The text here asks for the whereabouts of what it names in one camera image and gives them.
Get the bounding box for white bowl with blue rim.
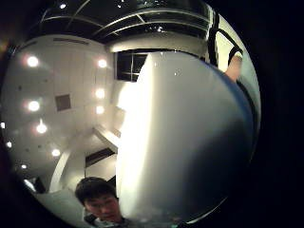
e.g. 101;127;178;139
115;50;258;224

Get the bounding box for dark framed window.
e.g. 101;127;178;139
115;51;148;83

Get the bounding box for dark square ceiling panel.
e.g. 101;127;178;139
54;93;72;112

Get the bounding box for person's eyeglasses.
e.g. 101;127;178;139
85;199;116;213

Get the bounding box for the person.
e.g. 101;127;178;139
74;176;179;228

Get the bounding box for white curved beam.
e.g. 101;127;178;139
48;125;122;194

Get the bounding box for group of round ceiling lights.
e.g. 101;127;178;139
0;53;109;171

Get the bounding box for glass roof with metal frame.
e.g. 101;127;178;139
40;0;220;43

